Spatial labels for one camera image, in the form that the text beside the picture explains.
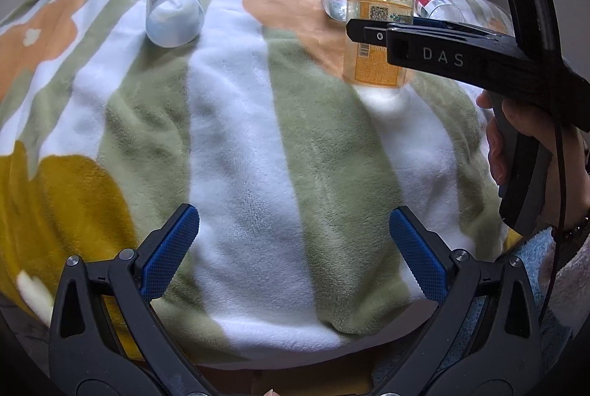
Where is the orange transparent plastic cup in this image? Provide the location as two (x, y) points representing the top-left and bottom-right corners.
(343, 0), (414, 88)

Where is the red label plastic cup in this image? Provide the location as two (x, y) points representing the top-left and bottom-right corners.
(414, 0), (465, 22)

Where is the blue label plastic cup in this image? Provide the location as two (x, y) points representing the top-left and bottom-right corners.
(145, 0), (204, 48)

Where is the light blue fluffy fabric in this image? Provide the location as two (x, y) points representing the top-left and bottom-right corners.
(441, 229), (571, 376)

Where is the striped floral fleece blanket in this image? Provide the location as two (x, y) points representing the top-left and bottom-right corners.
(1, 0), (512, 368)

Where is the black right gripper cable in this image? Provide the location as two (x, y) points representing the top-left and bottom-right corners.
(534, 123), (570, 332)

